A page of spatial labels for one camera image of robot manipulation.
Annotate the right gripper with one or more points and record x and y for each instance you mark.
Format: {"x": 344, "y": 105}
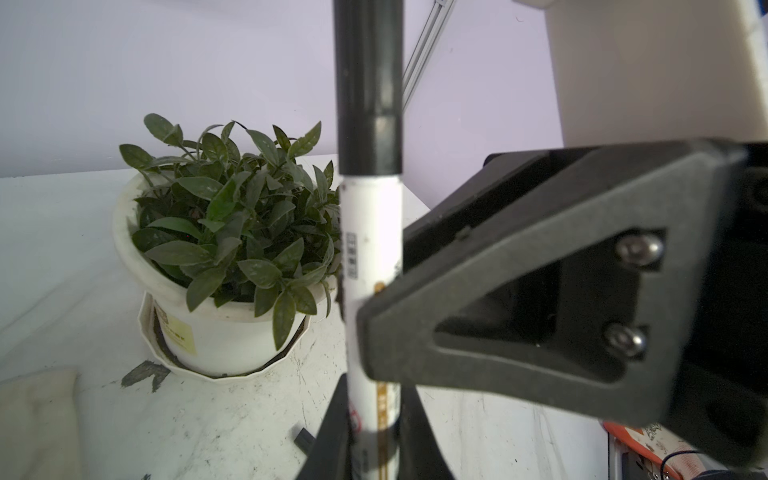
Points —
{"x": 598, "y": 280}

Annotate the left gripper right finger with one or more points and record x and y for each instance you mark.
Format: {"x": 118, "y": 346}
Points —
{"x": 420, "y": 456}

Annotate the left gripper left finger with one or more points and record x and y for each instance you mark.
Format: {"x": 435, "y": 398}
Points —
{"x": 328, "y": 457}

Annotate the white marker pen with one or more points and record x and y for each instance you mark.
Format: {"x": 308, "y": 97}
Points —
{"x": 371, "y": 222}

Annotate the black pen cap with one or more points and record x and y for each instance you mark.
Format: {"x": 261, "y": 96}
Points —
{"x": 369, "y": 86}
{"x": 303, "y": 439}

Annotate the potted green plant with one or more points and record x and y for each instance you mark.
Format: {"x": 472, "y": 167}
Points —
{"x": 238, "y": 251}

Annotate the orange white glove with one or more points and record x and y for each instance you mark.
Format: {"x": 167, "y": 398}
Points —
{"x": 655, "y": 443}

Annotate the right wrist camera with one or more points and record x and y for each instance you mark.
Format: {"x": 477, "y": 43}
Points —
{"x": 636, "y": 71}

